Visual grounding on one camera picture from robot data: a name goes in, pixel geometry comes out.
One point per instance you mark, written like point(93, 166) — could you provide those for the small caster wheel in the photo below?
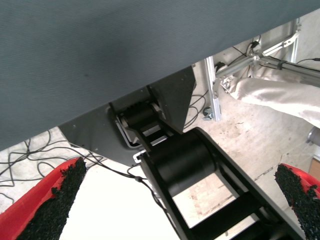
point(208, 113)

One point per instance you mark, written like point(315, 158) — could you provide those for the dark grey table cloth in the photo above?
point(100, 50)

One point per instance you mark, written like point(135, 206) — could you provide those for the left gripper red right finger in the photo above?
point(305, 197)

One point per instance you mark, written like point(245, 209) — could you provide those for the grey metal tube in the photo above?
point(300, 68)

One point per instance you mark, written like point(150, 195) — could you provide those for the white fabric cover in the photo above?
point(275, 95)

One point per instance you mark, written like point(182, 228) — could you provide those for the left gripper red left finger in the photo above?
point(37, 207)

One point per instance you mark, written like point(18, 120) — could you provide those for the black jointed frame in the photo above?
point(185, 155)

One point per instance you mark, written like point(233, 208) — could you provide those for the grey metal cylinder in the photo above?
point(313, 135)

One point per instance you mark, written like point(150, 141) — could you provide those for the aluminium frame with legs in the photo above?
point(235, 66)

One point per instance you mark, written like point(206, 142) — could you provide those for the brown wooden box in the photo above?
point(315, 166)

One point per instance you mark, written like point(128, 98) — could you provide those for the dark grey metal panel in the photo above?
point(175, 100)

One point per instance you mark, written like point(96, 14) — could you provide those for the upright aluminium profile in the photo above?
point(215, 100)

